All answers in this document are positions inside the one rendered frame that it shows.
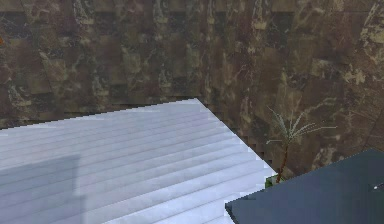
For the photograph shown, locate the green palm house plant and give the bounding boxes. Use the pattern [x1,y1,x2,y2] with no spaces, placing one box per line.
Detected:
[264,106,338,189]

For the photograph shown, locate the dark blue-grey table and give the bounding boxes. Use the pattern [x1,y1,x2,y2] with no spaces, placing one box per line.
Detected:
[224,148,384,224]

